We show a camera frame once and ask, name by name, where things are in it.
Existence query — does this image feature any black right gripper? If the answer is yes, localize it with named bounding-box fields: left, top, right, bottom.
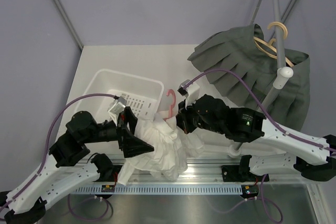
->
left=173, top=96, right=226, bottom=134

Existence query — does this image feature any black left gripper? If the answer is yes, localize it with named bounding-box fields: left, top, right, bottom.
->
left=83, top=106, right=155, bottom=157

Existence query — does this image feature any pink plastic hanger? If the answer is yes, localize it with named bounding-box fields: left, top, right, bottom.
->
left=164, top=89, right=176, bottom=121

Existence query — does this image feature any white skirt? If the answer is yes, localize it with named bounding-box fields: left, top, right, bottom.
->
left=118, top=112, right=204, bottom=185

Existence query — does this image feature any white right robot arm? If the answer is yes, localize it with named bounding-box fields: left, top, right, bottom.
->
left=176, top=94, right=335, bottom=182

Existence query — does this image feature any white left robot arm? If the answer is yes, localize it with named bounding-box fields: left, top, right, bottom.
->
left=1, top=106, right=154, bottom=223

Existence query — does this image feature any grey pleated skirt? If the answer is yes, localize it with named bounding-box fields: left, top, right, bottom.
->
left=188, top=24, right=310, bottom=131

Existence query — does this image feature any beige wooden hanger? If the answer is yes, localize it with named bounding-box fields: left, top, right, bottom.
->
left=253, top=22, right=288, bottom=59

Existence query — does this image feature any white plastic basket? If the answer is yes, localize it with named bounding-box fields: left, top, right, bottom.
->
left=76, top=69, right=164, bottom=122

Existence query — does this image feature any white rack base foot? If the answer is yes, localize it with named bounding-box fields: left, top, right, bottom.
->
left=202, top=142, right=242, bottom=158

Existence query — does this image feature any grey clothes rack pole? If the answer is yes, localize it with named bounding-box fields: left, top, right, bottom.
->
left=250, top=0, right=293, bottom=109

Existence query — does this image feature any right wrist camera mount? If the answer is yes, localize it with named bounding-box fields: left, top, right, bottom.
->
left=177, top=80, right=200, bottom=107

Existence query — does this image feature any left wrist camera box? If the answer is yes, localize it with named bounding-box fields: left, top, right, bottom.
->
left=108, top=97, right=127, bottom=115

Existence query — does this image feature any white slotted cable duct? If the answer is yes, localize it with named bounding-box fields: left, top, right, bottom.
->
left=73, top=184, right=243, bottom=195

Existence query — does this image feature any aluminium mounting rail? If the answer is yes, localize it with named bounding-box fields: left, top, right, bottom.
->
left=44, top=157, right=320, bottom=187

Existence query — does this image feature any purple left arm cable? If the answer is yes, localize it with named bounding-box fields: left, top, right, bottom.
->
left=0, top=93, right=118, bottom=209

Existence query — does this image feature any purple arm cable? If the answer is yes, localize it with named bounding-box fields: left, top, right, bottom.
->
left=0, top=93, right=118, bottom=209
left=185, top=69, right=336, bottom=154

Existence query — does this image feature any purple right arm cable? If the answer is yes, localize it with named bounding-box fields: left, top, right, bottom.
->
left=185, top=69, right=336, bottom=154

